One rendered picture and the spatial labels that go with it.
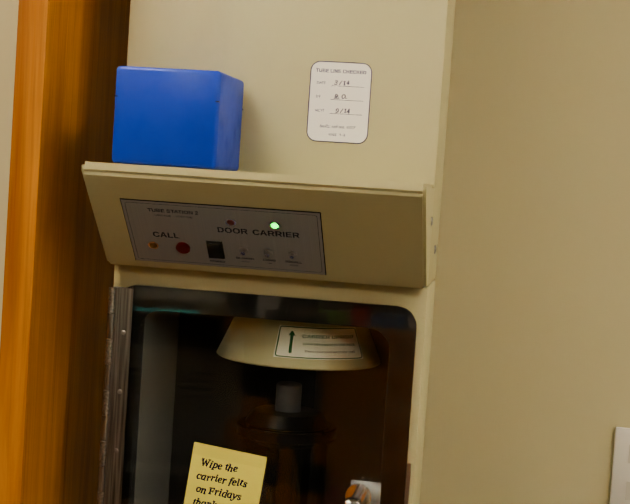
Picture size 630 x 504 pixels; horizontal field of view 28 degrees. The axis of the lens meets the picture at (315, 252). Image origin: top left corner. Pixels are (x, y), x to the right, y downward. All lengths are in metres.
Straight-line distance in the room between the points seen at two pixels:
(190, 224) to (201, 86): 0.13
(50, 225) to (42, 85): 0.14
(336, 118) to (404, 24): 0.11
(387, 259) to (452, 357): 0.51
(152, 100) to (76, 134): 0.16
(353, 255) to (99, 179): 0.25
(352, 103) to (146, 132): 0.21
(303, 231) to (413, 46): 0.22
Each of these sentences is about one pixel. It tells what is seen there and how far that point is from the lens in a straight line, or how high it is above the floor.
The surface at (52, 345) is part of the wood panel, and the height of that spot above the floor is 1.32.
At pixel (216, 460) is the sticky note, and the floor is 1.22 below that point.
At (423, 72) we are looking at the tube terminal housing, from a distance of 1.24.
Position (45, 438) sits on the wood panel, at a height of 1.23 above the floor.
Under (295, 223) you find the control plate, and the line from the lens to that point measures 1.16.
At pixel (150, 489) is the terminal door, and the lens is 1.30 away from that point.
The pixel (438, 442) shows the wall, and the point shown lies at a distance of 1.69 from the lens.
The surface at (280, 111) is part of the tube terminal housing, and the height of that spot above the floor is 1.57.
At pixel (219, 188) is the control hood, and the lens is 1.15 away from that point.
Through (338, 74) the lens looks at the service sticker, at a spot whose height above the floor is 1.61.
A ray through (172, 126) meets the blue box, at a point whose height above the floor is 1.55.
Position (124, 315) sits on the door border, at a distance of 1.28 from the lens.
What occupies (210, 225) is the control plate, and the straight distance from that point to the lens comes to 1.19.
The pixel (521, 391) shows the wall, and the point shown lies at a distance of 1.68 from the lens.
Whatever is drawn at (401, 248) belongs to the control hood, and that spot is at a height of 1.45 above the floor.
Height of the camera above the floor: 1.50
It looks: 3 degrees down
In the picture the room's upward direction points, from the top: 4 degrees clockwise
